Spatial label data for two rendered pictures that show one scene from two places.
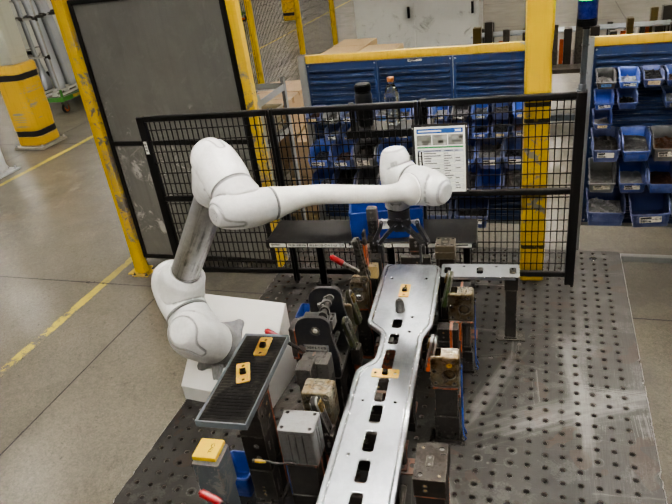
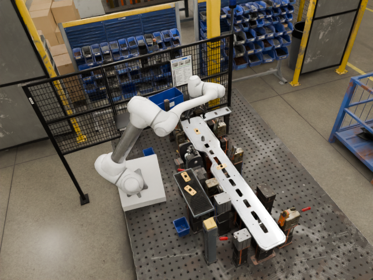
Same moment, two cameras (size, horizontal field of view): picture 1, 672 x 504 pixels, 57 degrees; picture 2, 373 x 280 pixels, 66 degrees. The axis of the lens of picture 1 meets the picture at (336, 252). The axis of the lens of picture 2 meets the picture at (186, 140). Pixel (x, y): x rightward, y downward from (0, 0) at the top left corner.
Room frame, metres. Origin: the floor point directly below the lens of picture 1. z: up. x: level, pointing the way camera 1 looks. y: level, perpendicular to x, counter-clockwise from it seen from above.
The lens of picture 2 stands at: (0.41, 0.95, 2.68)
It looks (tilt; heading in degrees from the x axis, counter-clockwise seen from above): 43 degrees down; 325
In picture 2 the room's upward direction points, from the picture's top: 6 degrees counter-clockwise
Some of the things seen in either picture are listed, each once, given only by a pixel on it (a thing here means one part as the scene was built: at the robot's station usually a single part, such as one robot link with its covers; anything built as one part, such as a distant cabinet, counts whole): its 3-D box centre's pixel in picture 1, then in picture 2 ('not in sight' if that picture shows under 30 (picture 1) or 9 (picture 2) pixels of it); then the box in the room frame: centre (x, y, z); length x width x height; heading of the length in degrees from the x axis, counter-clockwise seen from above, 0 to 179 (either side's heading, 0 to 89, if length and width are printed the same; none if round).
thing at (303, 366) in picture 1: (313, 415); (201, 193); (1.43, 0.13, 0.90); 0.05 x 0.05 x 0.40; 74
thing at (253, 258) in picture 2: not in sight; (265, 246); (0.86, 0.08, 0.84); 0.18 x 0.06 x 0.29; 74
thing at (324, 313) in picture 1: (329, 363); (192, 171); (1.62, 0.07, 0.94); 0.18 x 0.13 x 0.49; 164
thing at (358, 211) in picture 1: (386, 216); (166, 101); (2.36, -0.23, 1.10); 0.30 x 0.17 x 0.13; 83
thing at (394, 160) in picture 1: (397, 170); (196, 85); (1.90, -0.24, 1.48); 0.13 x 0.11 x 0.16; 31
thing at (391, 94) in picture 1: (391, 101); (155, 49); (2.56, -0.32, 1.53); 0.06 x 0.06 x 0.20
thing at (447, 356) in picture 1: (446, 396); (236, 165); (1.47, -0.28, 0.87); 0.12 x 0.09 x 0.35; 74
